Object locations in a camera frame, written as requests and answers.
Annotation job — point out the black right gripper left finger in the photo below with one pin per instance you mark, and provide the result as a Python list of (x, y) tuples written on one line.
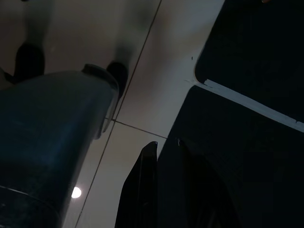
[(140, 190)]

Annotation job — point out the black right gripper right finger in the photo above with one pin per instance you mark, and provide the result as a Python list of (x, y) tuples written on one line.
[(197, 194)]

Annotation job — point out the black floor mat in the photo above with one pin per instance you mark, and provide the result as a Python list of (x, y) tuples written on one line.
[(237, 123), (256, 47)]

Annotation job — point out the black robot right foot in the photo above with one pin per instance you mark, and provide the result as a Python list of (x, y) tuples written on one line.
[(117, 76)]

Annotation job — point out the black robot foot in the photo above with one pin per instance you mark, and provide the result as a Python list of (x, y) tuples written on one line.
[(29, 63), (117, 76)]

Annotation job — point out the black robot left foot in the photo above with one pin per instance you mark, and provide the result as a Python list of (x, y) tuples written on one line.
[(29, 63)]

